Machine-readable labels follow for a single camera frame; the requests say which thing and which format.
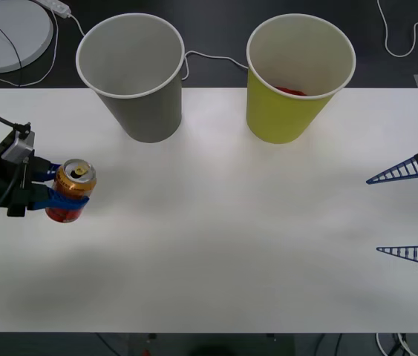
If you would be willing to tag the orange drink can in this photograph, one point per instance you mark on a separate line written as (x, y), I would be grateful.
(76, 185)

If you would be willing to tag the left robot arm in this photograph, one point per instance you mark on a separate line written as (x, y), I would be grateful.
(17, 148)

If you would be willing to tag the grey plastic waste bin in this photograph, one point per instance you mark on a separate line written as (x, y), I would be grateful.
(145, 115)

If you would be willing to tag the yellow-green plastic waste bin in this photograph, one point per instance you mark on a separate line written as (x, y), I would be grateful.
(279, 115)

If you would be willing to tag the red drink can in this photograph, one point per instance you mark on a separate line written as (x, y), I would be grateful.
(291, 91)

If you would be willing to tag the white power strip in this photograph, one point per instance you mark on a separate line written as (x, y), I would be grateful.
(55, 5)

